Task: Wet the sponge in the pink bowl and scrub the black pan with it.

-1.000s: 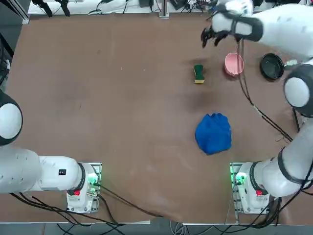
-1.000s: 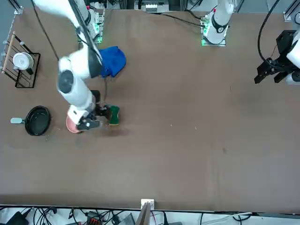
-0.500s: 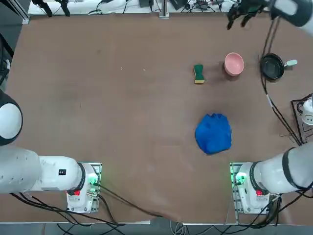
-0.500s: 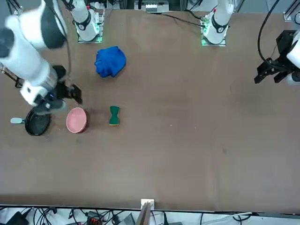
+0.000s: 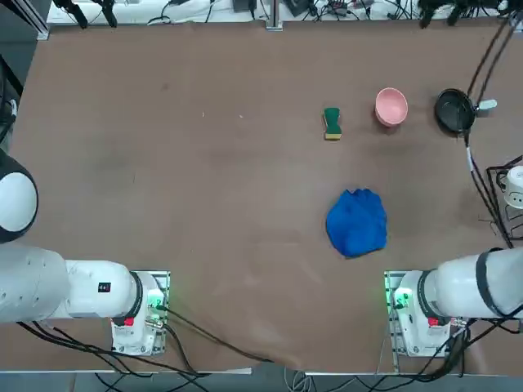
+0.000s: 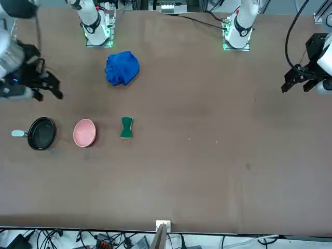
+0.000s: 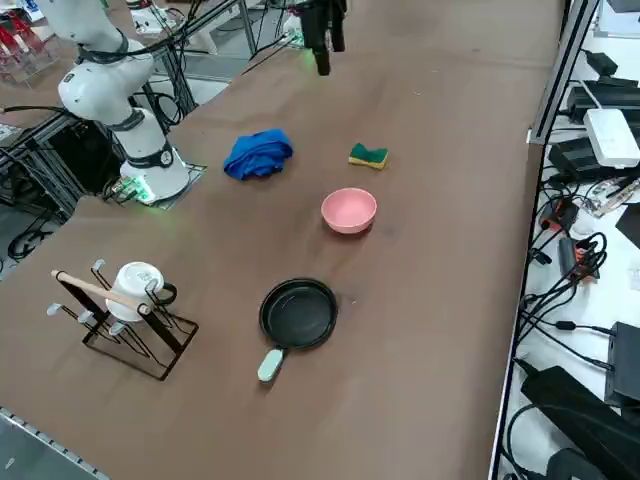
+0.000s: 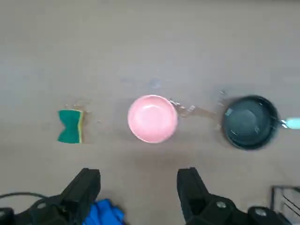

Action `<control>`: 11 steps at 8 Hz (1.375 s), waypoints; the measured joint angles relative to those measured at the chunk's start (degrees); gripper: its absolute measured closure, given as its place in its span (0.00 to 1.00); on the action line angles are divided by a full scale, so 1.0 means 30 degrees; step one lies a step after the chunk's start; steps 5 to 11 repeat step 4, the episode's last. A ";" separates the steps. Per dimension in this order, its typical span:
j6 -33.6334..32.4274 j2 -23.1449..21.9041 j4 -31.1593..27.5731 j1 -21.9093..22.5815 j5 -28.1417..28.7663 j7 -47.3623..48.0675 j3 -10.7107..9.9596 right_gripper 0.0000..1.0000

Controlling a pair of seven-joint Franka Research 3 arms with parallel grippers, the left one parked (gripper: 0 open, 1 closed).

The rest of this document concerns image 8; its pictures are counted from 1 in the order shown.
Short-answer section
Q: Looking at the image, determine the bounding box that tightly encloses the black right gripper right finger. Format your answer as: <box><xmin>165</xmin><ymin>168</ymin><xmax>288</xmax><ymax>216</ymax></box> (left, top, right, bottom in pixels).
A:
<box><xmin>176</xmin><ymin>166</ymin><xmax>286</xmax><ymax>225</ymax></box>

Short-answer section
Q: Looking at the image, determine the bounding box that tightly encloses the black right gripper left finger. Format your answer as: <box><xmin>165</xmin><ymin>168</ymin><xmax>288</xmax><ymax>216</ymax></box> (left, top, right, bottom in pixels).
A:
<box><xmin>0</xmin><ymin>167</ymin><xmax>101</xmax><ymax>225</ymax></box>

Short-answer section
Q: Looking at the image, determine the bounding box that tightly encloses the green and yellow sponge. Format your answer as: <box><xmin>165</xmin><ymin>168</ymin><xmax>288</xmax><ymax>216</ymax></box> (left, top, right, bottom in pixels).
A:
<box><xmin>57</xmin><ymin>109</ymin><xmax>85</xmax><ymax>145</ymax></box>

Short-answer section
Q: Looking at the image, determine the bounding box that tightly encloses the pink bowl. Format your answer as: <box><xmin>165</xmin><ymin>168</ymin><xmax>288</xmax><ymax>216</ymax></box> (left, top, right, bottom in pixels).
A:
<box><xmin>127</xmin><ymin>94</ymin><xmax>179</xmax><ymax>144</ymax></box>

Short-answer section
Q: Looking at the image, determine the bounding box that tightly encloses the blue cloth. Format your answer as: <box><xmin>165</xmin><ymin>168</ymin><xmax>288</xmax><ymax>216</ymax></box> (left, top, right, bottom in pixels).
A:
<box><xmin>83</xmin><ymin>198</ymin><xmax>125</xmax><ymax>225</ymax></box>

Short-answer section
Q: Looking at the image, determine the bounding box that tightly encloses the thin black cable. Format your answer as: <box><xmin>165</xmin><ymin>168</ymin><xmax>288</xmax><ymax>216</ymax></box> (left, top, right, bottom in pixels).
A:
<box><xmin>0</xmin><ymin>191</ymin><xmax>49</xmax><ymax>201</ymax></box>

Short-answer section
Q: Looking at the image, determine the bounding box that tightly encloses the black wire rack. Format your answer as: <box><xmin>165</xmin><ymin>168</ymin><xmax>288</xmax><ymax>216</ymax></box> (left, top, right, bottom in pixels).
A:
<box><xmin>270</xmin><ymin>185</ymin><xmax>300</xmax><ymax>220</ymax></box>

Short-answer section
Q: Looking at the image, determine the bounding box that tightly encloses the black pan with pale handle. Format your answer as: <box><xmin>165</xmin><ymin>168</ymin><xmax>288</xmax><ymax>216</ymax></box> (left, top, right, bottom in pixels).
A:
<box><xmin>220</xmin><ymin>94</ymin><xmax>300</xmax><ymax>151</ymax></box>

